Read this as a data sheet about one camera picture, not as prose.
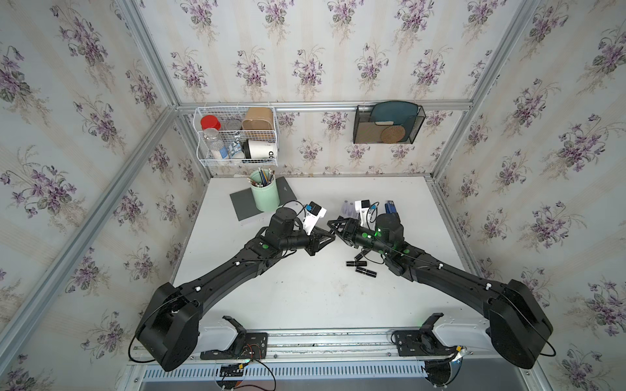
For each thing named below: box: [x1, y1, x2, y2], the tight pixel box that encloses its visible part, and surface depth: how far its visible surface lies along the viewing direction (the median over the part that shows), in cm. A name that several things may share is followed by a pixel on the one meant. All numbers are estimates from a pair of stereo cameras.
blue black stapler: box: [384, 200, 397, 215], surface depth 107 cm
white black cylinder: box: [242, 138, 277, 159], surface depth 95 cm
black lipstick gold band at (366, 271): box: [355, 266, 378, 278], surface depth 90 cm
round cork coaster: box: [380, 125, 406, 144], surface depth 98 cm
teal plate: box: [369, 100, 419, 142], surface depth 95 cm
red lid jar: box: [200, 114, 222, 131], surface depth 93 cm
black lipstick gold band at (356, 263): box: [345, 260, 368, 267], surface depth 90 cm
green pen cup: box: [250, 168, 281, 213], surface depth 98 cm
